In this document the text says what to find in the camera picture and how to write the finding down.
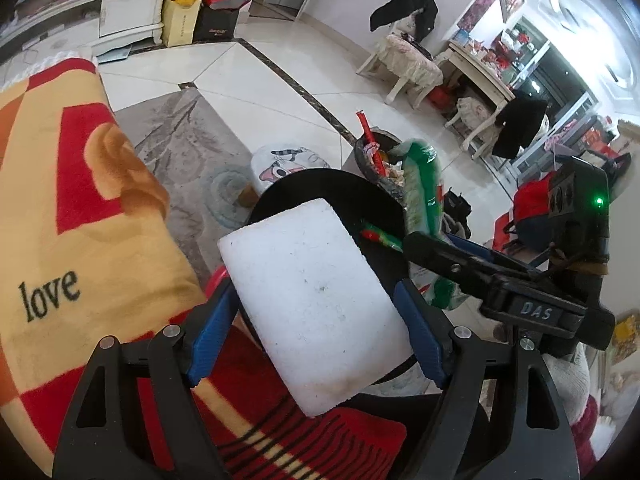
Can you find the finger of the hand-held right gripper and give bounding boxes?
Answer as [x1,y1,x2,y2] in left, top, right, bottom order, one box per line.
[442,232,546,281]
[402,232,532,307]

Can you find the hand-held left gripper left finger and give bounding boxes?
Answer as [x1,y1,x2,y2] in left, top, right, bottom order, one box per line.
[52,277,238,480]

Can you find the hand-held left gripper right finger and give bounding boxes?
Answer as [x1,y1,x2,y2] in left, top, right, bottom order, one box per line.
[392,279,581,480]

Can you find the green white snack bag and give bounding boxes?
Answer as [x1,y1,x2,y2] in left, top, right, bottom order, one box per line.
[402,139,471,311]

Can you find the white foam block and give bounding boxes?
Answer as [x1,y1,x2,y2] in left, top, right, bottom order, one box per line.
[217,197,418,418]

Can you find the black round bin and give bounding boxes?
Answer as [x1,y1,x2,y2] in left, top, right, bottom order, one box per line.
[239,167,436,401]

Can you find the black shoes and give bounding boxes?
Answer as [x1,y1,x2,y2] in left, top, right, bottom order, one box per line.
[444,189,472,237]

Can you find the small green red wrapper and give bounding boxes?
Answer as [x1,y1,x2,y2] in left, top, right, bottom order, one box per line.
[361,222,403,252]

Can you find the black coat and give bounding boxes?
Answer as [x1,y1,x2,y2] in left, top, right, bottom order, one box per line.
[492,95,548,158]

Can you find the small dark waste bin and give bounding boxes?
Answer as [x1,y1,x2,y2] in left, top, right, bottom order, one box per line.
[354,132,408,201]

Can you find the red stick wrapper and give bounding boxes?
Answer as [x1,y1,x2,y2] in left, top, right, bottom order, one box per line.
[356,111,388,176]

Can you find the white stool with lace cover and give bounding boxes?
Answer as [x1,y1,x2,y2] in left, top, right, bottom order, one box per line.
[445,95,501,158]

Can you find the red bucket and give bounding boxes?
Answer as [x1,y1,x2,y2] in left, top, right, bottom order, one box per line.
[430,85,458,111]

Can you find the white dressing table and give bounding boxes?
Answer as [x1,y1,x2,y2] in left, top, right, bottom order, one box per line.
[435,40,516,146]

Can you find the grey rug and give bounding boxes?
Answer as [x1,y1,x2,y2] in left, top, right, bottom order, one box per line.
[114,89,261,286]

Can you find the cartoon print stool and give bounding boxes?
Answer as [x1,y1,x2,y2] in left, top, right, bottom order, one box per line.
[250,146,331,196]

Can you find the orange red patterned blanket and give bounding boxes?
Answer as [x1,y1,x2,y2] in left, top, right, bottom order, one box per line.
[0,57,408,480]

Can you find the white chair with lace cover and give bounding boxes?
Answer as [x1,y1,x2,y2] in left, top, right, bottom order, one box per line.
[356,22,445,106]

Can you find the unframed red flower picture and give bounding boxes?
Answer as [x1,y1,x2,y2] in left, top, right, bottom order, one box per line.
[457,0,497,33]

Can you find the black jacket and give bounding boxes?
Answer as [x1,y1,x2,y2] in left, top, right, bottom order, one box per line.
[370,0,440,41]

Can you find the black shopping bag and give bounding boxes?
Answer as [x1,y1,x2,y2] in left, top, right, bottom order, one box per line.
[192,2,240,43]

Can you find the beige paper bag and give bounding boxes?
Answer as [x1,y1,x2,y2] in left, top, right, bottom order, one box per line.
[161,0,203,48]

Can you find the white tv cabinet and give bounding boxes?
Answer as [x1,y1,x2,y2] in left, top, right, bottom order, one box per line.
[0,0,166,56]

